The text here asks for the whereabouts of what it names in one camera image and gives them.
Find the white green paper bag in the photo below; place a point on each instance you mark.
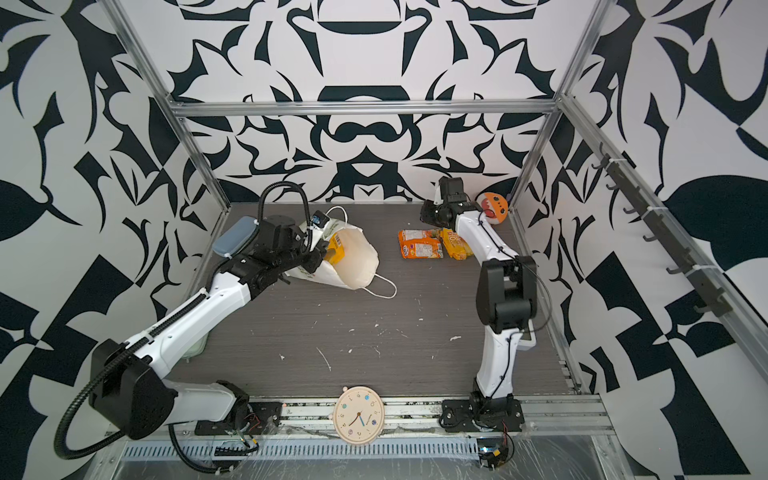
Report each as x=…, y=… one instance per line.
x=358, y=269

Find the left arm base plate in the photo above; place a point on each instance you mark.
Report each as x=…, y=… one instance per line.
x=254, y=418

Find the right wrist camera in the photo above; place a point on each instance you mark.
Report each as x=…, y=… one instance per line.
x=450, y=191

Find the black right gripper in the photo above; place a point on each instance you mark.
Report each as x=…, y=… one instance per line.
x=426, y=215

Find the yellow snack packet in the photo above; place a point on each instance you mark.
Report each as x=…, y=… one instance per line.
x=336, y=250
x=456, y=247

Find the round wooden clock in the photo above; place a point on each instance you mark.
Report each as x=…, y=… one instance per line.
x=359, y=415

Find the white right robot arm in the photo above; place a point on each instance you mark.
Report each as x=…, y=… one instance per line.
x=506, y=301

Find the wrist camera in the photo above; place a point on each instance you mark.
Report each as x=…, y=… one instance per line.
x=319, y=220
x=450, y=191

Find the light green tray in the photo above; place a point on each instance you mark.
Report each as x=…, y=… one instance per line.
x=196, y=349

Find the orange snack packet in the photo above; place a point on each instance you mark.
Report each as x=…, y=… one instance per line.
x=420, y=244

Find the wall hook rail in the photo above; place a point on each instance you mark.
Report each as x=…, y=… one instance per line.
x=665, y=230

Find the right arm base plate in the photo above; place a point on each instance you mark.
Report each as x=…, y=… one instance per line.
x=476, y=414

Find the orange shark plush toy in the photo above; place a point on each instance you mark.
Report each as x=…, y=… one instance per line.
x=494, y=206

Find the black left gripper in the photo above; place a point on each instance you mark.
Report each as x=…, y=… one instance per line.
x=316, y=255

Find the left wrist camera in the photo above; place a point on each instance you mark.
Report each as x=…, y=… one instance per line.
x=319, y=220

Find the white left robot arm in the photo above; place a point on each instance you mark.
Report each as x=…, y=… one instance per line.
x=128, y=385

